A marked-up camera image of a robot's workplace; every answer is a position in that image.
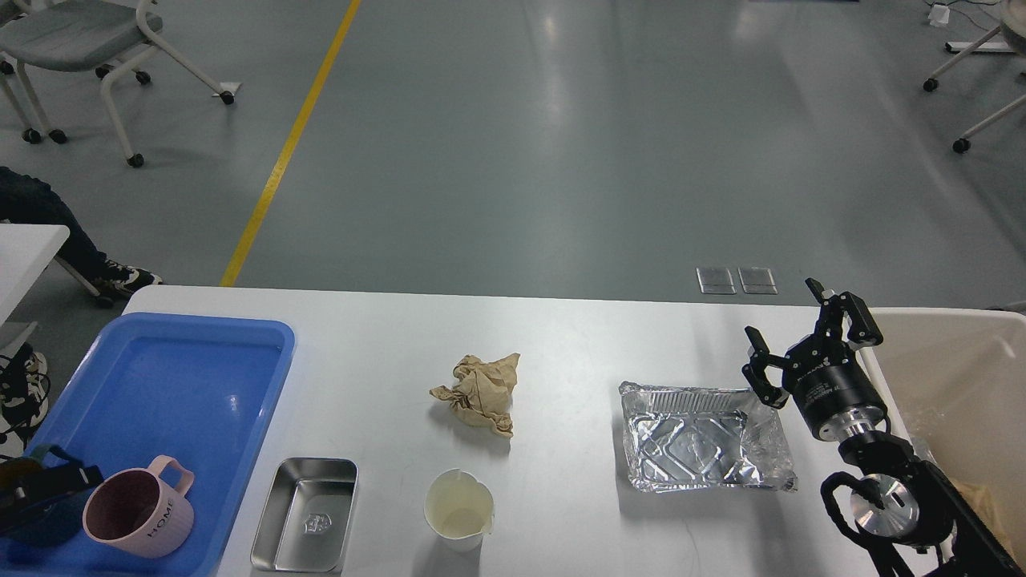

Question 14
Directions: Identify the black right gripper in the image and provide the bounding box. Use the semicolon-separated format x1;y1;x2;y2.
741;277;887;443

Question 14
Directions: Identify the aluminium foil tray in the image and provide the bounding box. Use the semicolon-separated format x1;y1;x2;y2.
618;382;798;494

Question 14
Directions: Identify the stainless steel tray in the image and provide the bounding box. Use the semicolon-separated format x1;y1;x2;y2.
250;457;358;574

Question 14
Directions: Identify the pink home mug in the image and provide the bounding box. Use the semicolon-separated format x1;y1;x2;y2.
82;455;195;559

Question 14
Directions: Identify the dark blue home mug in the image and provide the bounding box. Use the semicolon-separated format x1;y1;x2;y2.
2;443;88;547

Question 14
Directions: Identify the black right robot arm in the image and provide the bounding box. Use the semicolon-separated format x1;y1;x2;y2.
741;277;1023;576

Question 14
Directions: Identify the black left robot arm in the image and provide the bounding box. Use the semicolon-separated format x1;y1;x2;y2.
1;459;105;534

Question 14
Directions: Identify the right floor outlet plate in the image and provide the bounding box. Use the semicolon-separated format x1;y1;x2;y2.
737;267;779;295

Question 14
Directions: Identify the floor outlet plate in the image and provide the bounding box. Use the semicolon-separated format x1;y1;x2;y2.
696;266;737;296
737;267;779;295

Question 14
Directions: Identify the left floor outlet plate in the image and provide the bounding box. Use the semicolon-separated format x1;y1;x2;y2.
696;266;737;296

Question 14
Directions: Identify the beige plastic bin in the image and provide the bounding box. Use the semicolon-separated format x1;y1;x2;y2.
865;308;1025;563

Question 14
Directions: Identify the crumpled brown paper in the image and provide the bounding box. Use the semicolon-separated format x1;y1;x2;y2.
428;352;520;439

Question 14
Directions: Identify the white chair base right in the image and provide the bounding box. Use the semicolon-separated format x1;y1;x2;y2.
923;0;1026;155

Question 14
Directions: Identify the white paper cup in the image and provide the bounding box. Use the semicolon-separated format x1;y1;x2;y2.
424;468;495;554

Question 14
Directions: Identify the blue plastic tray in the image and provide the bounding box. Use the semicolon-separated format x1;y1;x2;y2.
1;312;295;576

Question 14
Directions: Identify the grey office chair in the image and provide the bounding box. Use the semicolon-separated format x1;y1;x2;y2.
1;1;235;167

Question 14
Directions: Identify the seated person leg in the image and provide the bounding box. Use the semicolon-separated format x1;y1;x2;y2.
0;167;164;307

